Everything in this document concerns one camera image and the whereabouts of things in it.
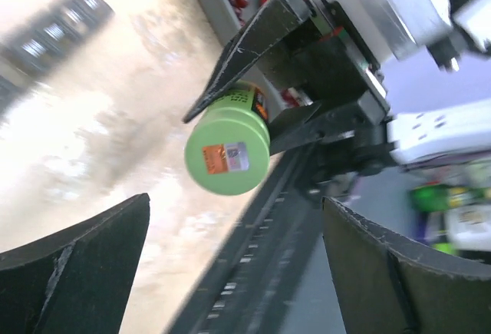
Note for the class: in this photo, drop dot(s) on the green lidded pill bottle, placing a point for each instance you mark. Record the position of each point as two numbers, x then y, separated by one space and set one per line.
228 152

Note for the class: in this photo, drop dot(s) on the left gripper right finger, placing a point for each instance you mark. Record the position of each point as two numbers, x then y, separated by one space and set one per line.
388 283

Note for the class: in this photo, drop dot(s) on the grey fruit tray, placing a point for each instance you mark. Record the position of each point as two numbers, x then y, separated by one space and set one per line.
226 24

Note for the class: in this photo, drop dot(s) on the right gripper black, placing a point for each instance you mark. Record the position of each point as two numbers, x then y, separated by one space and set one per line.
349 114

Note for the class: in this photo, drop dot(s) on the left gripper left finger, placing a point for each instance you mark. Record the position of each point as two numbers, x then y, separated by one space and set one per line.
79 279

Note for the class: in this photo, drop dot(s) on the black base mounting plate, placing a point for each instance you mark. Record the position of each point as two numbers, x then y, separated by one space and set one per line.
249 286

